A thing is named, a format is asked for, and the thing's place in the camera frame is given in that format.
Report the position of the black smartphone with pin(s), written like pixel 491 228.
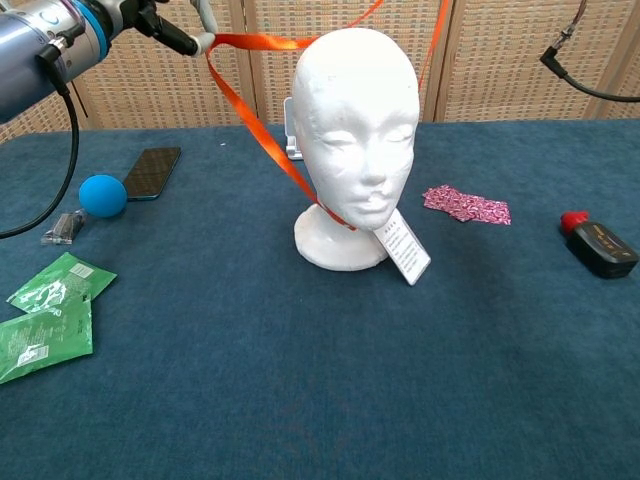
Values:
pixel 152 172

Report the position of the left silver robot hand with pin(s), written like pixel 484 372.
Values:
pixel 165 27

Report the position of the blue ball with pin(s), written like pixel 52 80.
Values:
pixel 102 196

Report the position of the blue table cloth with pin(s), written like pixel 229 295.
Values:
pixel 225 325

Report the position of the woven folding screen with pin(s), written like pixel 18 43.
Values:
pixel 150 85

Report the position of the black ink bottle red cap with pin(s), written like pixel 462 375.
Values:
pixel 602 250

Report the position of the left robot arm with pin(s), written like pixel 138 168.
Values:
pixel 25 55

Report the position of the white styrofoam mannequin head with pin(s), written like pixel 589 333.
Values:
pixel 350 125

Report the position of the white phone stand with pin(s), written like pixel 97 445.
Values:
pixel 288 125

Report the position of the pink patterned packet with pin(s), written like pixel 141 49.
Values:
pixel 465 205

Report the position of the green foil packet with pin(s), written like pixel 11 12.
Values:
pixel 60 282
pixel 45 340

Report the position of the white ID badge holder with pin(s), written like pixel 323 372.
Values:
pixel 405 247

